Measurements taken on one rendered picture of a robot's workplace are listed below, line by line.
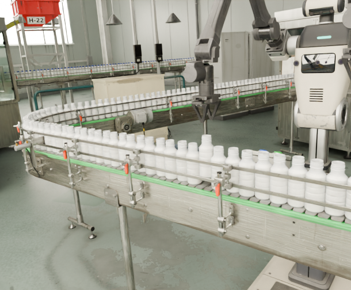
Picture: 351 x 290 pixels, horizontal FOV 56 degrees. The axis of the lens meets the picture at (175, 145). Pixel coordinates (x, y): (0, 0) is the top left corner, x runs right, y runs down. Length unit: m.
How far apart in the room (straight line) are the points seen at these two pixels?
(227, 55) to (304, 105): 5.82
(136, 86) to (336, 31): 4.29
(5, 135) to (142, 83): 2.64
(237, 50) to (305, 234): 6.68
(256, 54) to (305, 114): 6.42
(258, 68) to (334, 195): 7.12
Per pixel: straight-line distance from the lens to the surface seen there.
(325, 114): 1.65
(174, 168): 1.37
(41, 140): 2.10
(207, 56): 1.20
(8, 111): 6.59
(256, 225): 1.21
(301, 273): 2.05
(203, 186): 1.31
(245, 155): 1.16
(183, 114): 3.37
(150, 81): 5.75
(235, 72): 7.59
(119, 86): 5.49
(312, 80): 1.65
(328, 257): 1.17
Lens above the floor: 1.51
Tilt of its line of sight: 15 degrees down
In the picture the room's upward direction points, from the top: 4 degrees counter-clockwise
